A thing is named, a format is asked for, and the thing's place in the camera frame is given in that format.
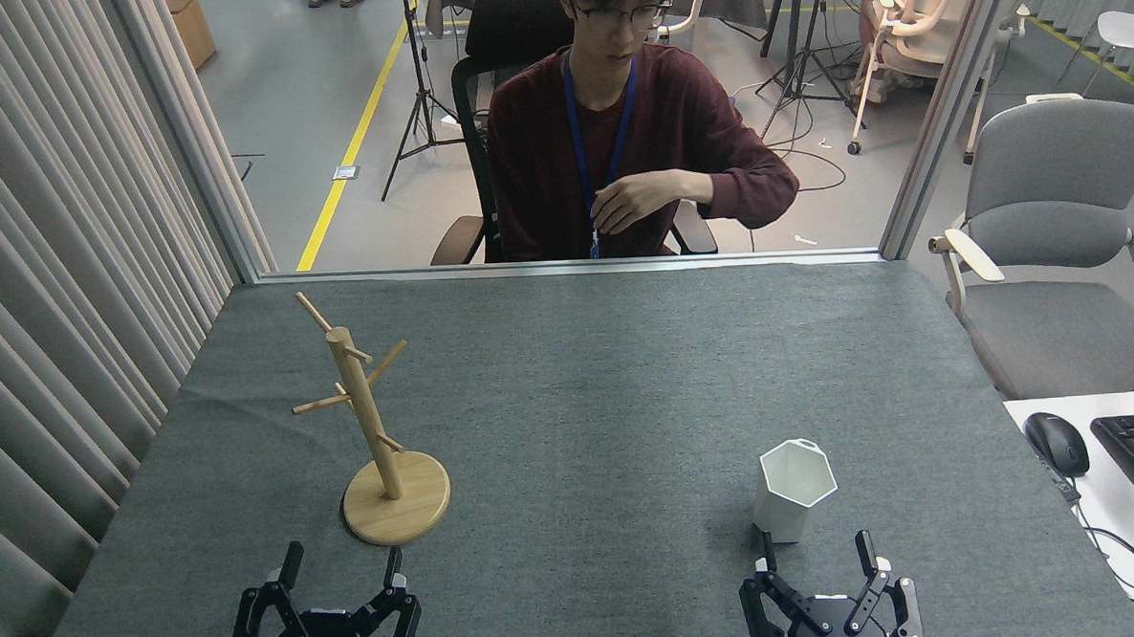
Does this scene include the white hexagonal cup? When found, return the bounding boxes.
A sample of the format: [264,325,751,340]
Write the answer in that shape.
[750,437,840,546]

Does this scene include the wooden cup rack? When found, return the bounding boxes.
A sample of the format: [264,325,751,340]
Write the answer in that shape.
[287,286,454,550]

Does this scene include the person's left hand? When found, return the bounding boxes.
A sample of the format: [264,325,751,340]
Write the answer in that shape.
[588,171,696,235]

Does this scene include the black computer mouse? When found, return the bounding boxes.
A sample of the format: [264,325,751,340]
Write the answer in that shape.
[1023,409,1092,479]

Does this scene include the white desk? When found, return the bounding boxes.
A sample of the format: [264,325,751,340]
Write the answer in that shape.
[1002,390,1134,637]

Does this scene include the dark grey table cloth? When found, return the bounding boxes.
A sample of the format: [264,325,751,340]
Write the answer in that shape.
[15,244,1134,637]

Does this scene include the grey office chair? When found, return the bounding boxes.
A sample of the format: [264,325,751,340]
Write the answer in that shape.
[923,96,1134,405]

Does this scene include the person in dark red top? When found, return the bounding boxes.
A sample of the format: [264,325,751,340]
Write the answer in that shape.
[481,0,803,264]

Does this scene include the black tripod stand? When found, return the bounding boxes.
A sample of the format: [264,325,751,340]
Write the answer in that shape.
[372,0,469,202]
[752,0,859,141]

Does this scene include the black office chair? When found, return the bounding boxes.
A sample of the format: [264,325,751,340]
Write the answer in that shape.
[419,0,719,267]

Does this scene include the person seated in white chair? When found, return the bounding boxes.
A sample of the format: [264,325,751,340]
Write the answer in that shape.
[845,0,941,106]

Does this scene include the cardboard box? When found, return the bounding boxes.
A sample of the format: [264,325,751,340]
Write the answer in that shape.
[164,0,218,72]

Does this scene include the white office chair with wheels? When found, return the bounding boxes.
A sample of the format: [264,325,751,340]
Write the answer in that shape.
[840,0,993,157]

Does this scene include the black glasses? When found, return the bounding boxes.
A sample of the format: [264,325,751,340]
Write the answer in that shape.
[571,0,675,33]

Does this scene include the black desk cable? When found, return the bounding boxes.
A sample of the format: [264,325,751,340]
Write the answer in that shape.
[1033,447,1134,637]

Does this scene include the silver table rail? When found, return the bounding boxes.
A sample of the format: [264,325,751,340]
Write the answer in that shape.
[255,244,885,291]

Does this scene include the black floor cable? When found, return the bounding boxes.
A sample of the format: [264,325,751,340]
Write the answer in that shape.
[729,67,852,253]

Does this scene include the silver post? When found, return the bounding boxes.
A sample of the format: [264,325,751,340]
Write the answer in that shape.
[867,0,1039,262]

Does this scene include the blue lanyard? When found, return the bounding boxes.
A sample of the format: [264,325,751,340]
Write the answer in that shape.
[561,46,647,261]

